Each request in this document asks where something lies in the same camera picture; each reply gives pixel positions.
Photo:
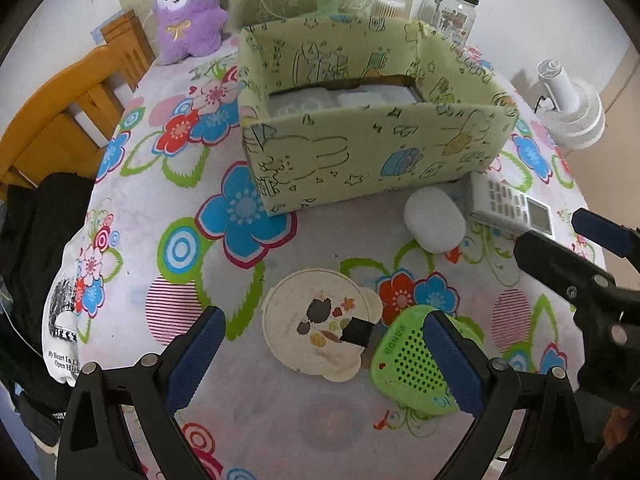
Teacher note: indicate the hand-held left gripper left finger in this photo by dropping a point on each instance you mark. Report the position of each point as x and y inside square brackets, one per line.
[195, 360]

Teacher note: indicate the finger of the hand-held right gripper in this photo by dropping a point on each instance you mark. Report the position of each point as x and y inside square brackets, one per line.
[550, 260]
[600, 230]

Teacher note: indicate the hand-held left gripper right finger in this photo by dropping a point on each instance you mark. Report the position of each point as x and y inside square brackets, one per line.
[452, 365]

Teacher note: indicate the green perforated device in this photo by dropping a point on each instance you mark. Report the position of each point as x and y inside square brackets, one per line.
[405, 360]

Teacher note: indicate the white remote control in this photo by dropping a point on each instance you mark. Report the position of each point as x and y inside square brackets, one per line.
[505, 200]

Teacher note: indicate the small black gadget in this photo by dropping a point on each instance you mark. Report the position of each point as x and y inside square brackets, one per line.
[356, 332]

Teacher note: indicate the round cream hedgehog coaster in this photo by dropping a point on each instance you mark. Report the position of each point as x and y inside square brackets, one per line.
[290, 320]

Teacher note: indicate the white oval case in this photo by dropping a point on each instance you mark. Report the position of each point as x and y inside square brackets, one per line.
[435, 220]

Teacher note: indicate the yellow-green printed cardboard box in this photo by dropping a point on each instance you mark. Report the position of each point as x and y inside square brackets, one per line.
[350, 160]

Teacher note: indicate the person's right hand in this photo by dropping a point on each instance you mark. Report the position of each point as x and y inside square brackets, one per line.
[616, 427]

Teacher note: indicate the white circulator fan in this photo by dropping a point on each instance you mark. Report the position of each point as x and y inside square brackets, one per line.
[575, 110]

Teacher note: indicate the floral tablecloth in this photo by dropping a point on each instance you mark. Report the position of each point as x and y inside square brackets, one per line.
[310, 420]

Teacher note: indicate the white printed tote bag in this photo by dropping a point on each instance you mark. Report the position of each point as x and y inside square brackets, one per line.
[60, 320]

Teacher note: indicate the black cloth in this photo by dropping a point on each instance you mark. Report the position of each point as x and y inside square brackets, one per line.
[35, 240]

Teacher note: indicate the glass jar mug green lid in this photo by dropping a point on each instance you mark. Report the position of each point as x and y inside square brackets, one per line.
[455, 20]

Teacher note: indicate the wooden chair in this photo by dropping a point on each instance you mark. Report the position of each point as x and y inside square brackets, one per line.
[60, 125]

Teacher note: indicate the cotton swab container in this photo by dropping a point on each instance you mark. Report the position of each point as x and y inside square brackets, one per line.
[389, 7]

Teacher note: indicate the purple plush toy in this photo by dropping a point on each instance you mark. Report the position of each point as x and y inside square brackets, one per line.
[190, 30]

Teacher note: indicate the blue patterned paper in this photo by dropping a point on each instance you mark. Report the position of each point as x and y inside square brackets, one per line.
[102, 27]

